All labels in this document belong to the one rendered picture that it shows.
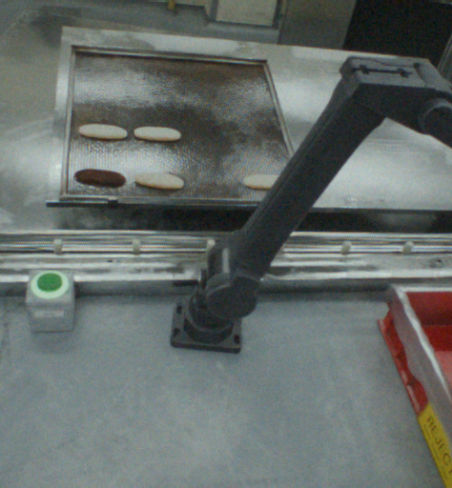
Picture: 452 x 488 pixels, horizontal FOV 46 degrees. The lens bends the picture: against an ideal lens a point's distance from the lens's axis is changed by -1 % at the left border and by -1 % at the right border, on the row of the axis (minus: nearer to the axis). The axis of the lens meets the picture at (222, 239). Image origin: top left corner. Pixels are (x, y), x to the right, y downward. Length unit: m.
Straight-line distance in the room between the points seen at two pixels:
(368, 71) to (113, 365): 0.57
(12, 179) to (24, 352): 0.46
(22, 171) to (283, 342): 0.68
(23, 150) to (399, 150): 0.89
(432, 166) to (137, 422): 0.92
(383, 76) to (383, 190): 0.63
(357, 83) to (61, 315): 0.56
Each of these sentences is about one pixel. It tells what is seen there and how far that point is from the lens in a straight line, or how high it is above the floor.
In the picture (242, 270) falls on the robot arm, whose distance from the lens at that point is 0.78.
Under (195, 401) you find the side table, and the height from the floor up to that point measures 0.82.
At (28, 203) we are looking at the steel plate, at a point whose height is 0.82.
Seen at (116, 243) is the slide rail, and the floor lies 0.85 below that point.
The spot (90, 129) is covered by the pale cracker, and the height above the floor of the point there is 0.93.
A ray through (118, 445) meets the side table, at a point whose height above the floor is 0.82.
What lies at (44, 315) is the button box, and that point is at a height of 0.86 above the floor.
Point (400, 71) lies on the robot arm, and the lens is 0.69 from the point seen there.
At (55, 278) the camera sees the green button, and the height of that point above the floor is 0.91.
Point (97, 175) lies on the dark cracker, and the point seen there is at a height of 0.91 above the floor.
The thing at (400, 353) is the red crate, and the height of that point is 0.85.
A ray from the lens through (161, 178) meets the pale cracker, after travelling 1.10.
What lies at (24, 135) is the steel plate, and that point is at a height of 0.82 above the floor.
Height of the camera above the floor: 1.55
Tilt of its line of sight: 41 degrees down
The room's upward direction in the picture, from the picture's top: 12 degrees clockwise
